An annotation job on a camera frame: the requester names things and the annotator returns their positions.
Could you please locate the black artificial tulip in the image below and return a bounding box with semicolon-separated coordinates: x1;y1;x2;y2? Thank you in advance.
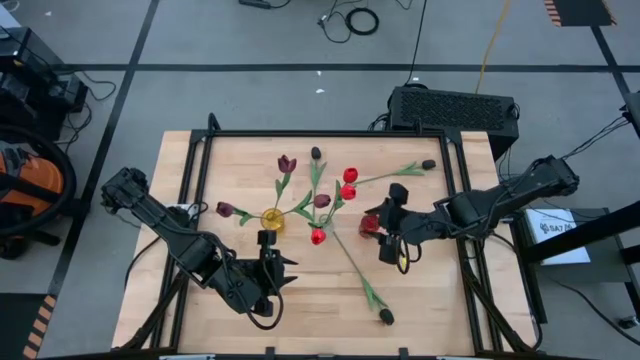
332;230;396;327
351;158;437;187
308;145;327;221

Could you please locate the coiled black cable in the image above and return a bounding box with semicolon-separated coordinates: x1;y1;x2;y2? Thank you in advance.
344;6;380;37

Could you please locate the orange vacuum cleaner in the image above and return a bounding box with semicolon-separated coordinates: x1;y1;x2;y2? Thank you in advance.
0;141;66;221
0;123;80;241

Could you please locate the thin green stem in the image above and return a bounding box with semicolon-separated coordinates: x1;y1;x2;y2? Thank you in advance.
307;219;328;246

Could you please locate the red artificial tulip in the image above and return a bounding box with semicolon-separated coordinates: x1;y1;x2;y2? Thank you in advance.
324;183;357;224
327;167;359;221

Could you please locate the black hanging cable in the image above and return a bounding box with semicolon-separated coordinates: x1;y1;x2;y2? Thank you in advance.
403;0;429;85

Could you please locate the dark grey side table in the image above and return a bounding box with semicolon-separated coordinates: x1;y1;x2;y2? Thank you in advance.
513;206;640;321

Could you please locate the black cable with plug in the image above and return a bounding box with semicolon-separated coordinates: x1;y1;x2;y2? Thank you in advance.
316;0;354;45

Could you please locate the yellow hanging cable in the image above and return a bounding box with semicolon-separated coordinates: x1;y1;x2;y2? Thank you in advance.
473;0;512;95

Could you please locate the black equipment stack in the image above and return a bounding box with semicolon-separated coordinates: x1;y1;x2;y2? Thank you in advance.
0;25;90;144

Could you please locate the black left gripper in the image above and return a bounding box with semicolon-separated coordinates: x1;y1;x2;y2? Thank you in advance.
233;229;300;318

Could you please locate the black computer case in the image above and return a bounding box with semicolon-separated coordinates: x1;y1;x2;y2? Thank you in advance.
387;84;521;162

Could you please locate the black diagonal beam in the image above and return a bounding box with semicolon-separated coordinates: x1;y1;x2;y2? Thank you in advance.
519;198;640;265

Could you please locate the red glass vase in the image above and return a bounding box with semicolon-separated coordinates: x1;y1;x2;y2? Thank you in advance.
357;213;382;240

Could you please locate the yellow glass vase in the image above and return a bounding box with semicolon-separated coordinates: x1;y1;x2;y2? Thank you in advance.
260;208;286;234

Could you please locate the black mat with striped edge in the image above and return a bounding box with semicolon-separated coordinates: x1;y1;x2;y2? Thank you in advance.
543;0;617;28
0;293;58;360

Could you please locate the dark maroon artificial tulip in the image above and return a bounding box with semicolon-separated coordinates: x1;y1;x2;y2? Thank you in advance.
279;188;332;224
272;154;298;214

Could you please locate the white printed paper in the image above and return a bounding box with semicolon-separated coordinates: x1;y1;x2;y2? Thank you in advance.
524;208;592;266

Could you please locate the large-leafed green tulip stem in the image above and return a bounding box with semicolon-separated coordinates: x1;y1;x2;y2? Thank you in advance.
215;201;266;227

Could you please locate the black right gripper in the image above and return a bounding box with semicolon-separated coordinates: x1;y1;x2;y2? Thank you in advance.
365;182;445;266

